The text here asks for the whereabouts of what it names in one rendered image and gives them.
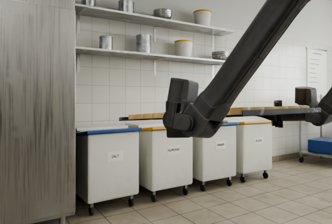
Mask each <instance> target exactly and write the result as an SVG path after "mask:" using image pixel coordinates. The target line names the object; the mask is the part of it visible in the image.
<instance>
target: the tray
mask: <svg viewBox="0 0 332 224"><path fill-rule="evenodd" d="M317 112H321V108H293V109H263V110H242V115H226V117H246V116H264V115H282V114H299V113H317ZM137 120H162V118H151V119H128V117H119V121H137Z"/></svg>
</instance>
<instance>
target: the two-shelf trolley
mask: <svg viewBox="0 0 332 224"><path fill-rule="evenodd" d="M321 99H322V94H321V95H320V100H321ZM320 137H322V126H320ZM304 154H307V155H314V156H320V157H327V158H332V155H330V154H323V153H316V152H309V151H308V150H303V151H301V121H299V156H300V158H299V161H300V162H301V163H302V162H303V160H304V159H303V155H304Z"/></svg>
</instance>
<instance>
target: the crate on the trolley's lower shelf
mask: <svg viewBox="0 0 332 224"><path fill-rule="evenodd" d="M308 151H309V152H316V153H323V154H330V155H332V137H318V138H313V139H309V140H308Z"/></svg>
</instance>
